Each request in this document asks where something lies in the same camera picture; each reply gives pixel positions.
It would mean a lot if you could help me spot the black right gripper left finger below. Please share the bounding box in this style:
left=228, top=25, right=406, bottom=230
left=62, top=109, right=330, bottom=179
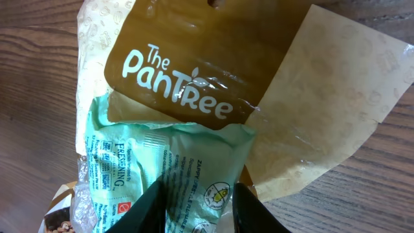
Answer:
left=106, top=181, right=167, bottom=233

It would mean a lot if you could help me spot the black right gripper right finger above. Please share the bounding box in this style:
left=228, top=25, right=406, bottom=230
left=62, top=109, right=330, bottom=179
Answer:
left=232, top=183, right=290, bottom=233

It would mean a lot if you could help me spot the brown snack pouch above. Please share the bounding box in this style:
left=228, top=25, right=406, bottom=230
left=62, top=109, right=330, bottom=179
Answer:
left=40, top=0, right=413, bottom=232

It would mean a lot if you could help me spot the mint wet wipes pack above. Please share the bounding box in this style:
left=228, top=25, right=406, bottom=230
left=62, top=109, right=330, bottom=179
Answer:
left=85, top=95, right=256, bottom=232

